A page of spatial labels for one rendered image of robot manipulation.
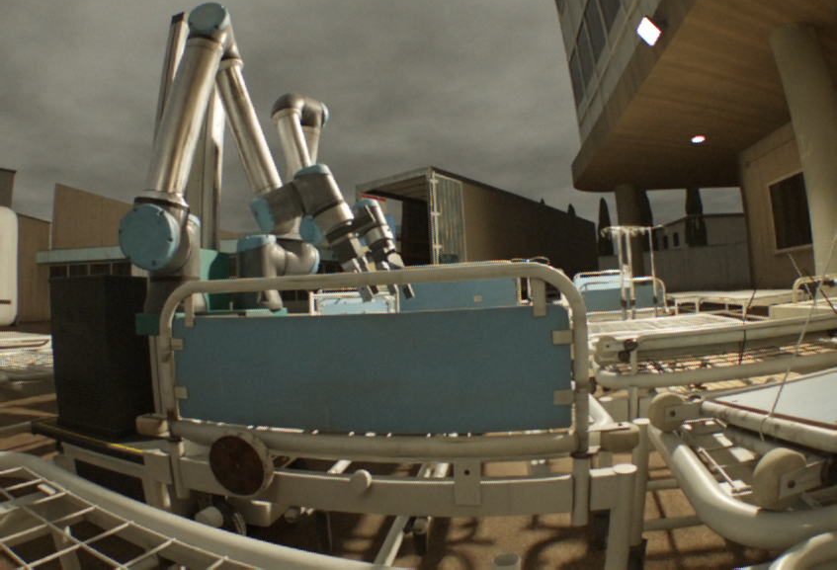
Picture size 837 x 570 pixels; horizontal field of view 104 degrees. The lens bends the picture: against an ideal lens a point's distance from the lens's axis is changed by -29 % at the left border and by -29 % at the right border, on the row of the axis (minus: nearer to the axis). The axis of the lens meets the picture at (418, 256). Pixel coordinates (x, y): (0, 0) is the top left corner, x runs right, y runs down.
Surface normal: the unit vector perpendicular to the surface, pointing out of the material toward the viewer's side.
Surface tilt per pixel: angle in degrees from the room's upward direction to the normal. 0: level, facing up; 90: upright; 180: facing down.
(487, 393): 90
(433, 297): 90
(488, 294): 90
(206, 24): 83
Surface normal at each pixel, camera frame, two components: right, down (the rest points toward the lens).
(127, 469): -0.18, -0.08
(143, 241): 0.22, -0.01
